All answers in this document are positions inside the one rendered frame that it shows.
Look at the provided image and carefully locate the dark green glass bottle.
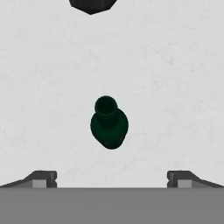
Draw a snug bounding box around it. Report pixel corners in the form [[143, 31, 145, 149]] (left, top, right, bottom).
[[89, 94, 130, 151]]

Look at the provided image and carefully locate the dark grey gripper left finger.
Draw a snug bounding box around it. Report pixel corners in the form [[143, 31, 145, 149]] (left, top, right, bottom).
[[0, 170, 58, 189]]

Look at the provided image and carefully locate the black bottle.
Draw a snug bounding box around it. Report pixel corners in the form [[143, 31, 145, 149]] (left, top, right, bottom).
[[68, 0, 119, 16]]

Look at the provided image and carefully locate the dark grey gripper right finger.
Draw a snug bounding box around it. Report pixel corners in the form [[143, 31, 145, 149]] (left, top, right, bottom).
[[166, 170, 224, 189]]

